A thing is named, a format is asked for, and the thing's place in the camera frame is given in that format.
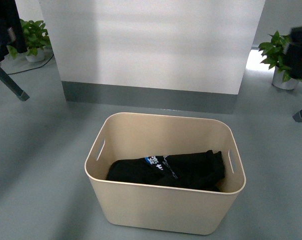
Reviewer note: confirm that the left potted green plant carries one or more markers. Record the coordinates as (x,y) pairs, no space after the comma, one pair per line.
(37,38)

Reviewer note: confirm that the black hanging garment left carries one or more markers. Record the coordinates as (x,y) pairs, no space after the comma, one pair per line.
(11,32)

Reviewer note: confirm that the potted green plant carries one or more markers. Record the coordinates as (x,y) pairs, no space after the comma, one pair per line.
(37,38)
(273,52)

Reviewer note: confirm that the left grey rack leg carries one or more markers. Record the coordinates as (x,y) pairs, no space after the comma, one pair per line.
(8,81)

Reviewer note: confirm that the black printed garment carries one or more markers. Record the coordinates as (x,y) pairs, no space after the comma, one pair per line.
(196,171)

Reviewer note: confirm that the right potted green plant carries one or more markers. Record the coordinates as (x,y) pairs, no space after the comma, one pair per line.
(273,52)

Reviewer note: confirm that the beige plastic laundry hamper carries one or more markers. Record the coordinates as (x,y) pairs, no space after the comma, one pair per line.
(135,135)

